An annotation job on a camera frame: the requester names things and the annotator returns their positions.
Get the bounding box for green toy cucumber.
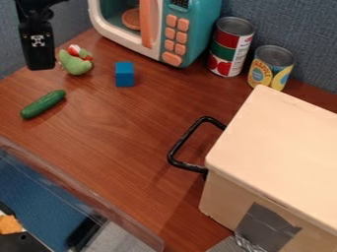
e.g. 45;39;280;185
20;90;68;120

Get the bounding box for toy microwave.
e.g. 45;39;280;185
87;0;225;69

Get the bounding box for green plush toy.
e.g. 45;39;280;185
57;43;96;77

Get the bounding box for blue block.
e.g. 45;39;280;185
114;61;136;88

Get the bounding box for cabinet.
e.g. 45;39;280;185
197;84;337;252

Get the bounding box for red and green can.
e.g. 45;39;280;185
206;16;257;79

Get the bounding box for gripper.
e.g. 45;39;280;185
13;0;69;71

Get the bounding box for yellow can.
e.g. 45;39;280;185
245;44;297;92

